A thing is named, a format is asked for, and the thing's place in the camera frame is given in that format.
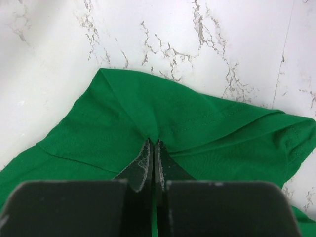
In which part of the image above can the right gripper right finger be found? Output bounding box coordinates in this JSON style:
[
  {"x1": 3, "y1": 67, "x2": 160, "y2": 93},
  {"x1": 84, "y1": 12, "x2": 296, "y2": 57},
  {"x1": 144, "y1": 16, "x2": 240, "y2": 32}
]
[{"x1": 155, "y1": 142, "x2": 309, "y2": 237}]

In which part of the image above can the green t-shirt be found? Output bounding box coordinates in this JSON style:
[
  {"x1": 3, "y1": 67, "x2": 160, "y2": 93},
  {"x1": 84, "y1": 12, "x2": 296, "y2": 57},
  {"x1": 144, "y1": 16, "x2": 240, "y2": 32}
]
[{"x1": 0, "y1": 69, "x2": 316, "y2": 237}]

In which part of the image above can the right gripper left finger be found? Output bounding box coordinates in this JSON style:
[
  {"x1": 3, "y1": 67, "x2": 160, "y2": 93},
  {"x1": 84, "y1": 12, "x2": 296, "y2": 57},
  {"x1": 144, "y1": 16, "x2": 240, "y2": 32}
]
[{"x1": 0, "y1": 140, "x2": 154, "y2": 237}]

